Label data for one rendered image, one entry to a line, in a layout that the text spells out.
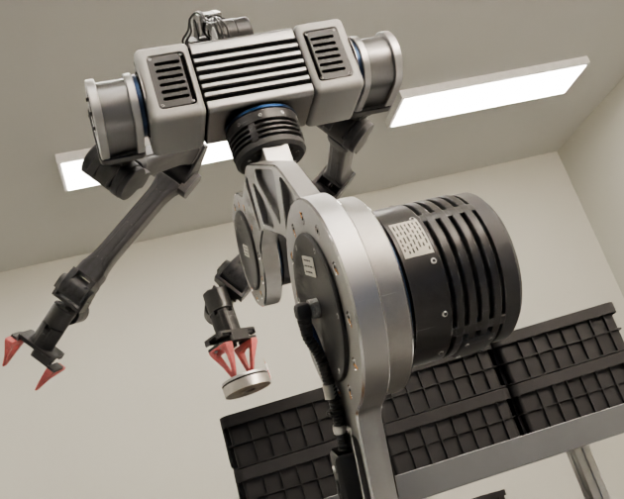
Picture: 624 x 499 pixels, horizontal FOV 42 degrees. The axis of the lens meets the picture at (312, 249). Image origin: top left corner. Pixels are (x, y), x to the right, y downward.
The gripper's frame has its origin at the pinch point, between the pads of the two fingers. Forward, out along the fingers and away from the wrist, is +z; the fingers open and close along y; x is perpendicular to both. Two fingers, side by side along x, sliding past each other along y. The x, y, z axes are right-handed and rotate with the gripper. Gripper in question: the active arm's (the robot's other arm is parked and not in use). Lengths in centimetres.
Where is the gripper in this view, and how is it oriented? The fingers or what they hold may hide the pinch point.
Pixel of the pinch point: (242, 372)
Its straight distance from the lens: 179.0
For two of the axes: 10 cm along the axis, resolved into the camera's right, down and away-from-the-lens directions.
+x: 6.2, -4.6, -6.4
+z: 3.4, 8.9, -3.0
